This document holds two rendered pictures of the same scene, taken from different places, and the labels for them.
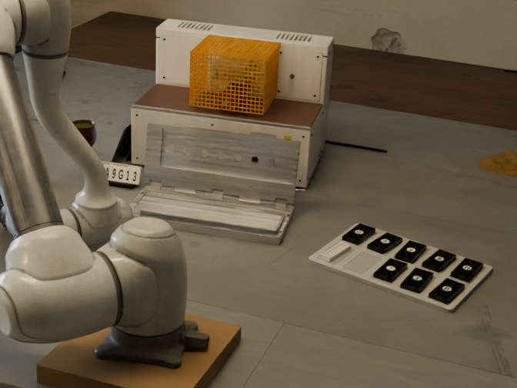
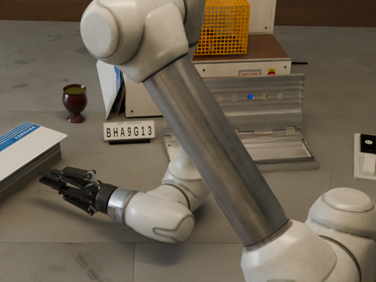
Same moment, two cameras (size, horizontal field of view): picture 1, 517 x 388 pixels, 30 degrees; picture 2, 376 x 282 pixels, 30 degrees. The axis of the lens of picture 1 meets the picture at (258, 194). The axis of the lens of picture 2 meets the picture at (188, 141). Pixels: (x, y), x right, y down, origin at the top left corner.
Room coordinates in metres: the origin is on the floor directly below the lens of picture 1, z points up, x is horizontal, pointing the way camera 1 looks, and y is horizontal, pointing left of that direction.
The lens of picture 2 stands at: (0.76, 0.98, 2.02)
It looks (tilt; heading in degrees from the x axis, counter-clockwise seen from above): 30 degrees down; 338
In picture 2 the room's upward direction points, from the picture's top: 2 degrees clockwise
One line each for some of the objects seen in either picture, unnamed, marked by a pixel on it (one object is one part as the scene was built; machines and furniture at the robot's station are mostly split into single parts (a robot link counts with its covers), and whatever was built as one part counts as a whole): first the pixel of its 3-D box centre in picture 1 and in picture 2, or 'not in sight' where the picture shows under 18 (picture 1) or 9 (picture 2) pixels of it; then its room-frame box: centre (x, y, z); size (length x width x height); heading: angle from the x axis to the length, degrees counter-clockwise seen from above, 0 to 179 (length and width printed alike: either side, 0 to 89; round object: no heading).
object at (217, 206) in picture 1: (209, 211); (239, 150); (2.41, 0.13, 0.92); 0.44 x 0.21 x 0.04; 78
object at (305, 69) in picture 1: (266, 102); (226, 40); (2.85, -0.01, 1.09); 0.75 x 0.40 x 0.38; 78
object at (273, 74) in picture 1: (235, 73); (207, 19); (2.80, 0.09, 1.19); 0.23 x 0.20 x 0.17; 78
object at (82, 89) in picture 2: (83, 140); (75, 104); (2.78, 0.55, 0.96); 0.09 x 0.09 x 0.11
